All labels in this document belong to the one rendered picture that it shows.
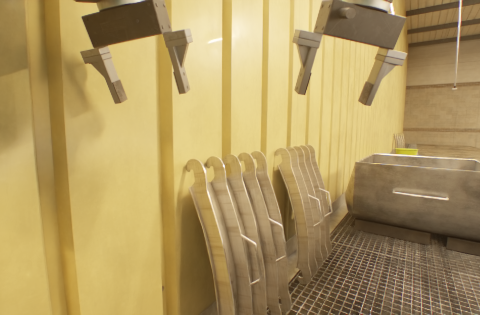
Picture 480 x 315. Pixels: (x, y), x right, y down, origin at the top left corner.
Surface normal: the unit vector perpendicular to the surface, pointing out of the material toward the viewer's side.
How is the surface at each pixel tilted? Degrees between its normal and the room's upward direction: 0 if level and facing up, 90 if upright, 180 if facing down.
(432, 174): 93
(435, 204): 90
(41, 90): 90
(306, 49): 114
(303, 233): 90
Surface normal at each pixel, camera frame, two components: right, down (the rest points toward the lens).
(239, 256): -0.58, 0.09
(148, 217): 0.82, 0.07
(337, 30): 0.08, 0.50
